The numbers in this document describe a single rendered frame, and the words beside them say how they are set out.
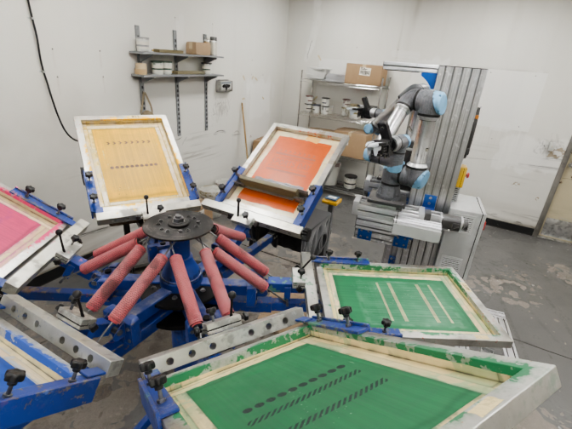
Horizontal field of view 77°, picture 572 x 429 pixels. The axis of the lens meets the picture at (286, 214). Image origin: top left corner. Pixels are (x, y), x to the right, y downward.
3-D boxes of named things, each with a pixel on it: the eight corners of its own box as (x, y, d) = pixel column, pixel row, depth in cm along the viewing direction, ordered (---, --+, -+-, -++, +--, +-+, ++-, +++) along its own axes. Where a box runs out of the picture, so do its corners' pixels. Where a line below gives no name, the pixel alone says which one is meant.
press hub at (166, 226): (187, 386, 234) (177, 192, 179) (236, 415, 218) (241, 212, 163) (138, 436, 202) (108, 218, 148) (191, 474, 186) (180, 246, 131)
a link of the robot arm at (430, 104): (404, 181, 220) (425, 88, 198) (427, 189, 211) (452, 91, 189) (395, 185, 212) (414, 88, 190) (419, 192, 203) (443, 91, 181)
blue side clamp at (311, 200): (316, 191, 223) (314, 183, 218) (323, 192, 221) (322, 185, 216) (294, 228, 209) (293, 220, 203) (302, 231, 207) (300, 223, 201)
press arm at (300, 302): (429, 312, 184) (431, 303, 181) (433, 320, 178) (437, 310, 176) (185, 301, 178) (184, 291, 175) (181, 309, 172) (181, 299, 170)
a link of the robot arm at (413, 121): (393, 159, 271) (408, 82, 249) (403, 157, 280) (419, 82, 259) (408, 163, 263) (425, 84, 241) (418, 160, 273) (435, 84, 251)
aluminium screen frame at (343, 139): (275, 126, 268) (274, 122, 265) (349, 139, 244) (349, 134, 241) (219, 204, 230) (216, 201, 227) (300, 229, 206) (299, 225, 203)
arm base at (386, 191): (401, 195, 228) (403, 180, 224) (399, 203, 215) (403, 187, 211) (377, 191, 233) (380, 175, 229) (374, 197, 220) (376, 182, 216)
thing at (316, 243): (316, 248, 288) (321, 210, 275) (326, 250, 285) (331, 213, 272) (289, 273, 251) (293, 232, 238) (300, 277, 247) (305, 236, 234)
